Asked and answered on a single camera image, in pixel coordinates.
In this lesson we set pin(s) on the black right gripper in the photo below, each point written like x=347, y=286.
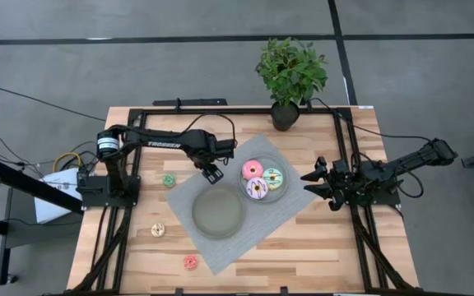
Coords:
x=342, y=183

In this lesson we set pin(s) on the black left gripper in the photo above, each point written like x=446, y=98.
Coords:
x=216, y=150

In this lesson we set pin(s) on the pink frosted donut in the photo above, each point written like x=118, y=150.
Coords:
x=246, y=166

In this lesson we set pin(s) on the lavender frosted donut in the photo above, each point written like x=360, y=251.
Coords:
x=252, y=192

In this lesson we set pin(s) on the mint frosted donut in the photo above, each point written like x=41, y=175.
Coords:
x=277, y=183

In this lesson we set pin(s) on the small green donut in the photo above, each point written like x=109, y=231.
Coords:
x=165, y=180

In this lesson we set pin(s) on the small cream donut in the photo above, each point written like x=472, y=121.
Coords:
x=154, y=230

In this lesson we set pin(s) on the small red donut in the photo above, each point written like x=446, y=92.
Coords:
x=186, y=263

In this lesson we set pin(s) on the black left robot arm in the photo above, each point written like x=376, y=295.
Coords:
x=167, y=144

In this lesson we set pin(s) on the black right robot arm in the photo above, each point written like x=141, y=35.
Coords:
x=410, y=162

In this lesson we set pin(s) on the round grey plate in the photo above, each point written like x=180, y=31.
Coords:
x=218, y=211
x=280, y=162

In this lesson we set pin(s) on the grey woven placemat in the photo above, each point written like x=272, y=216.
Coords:
x=270, y=222

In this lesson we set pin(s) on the black plant pot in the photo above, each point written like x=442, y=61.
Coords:
x=285, y=117

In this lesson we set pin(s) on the black bar at table edge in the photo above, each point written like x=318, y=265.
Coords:
x=196, y=102

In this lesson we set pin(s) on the green leafy plant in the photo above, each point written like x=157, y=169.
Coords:
x=292, y=72

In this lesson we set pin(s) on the white paper sheet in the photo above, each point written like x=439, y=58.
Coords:
x=52, y=205

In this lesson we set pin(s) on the black desk beam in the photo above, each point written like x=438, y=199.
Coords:
x=23, y=181

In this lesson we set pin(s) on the black aluminium table frame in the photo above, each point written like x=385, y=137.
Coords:
x=241, y=111

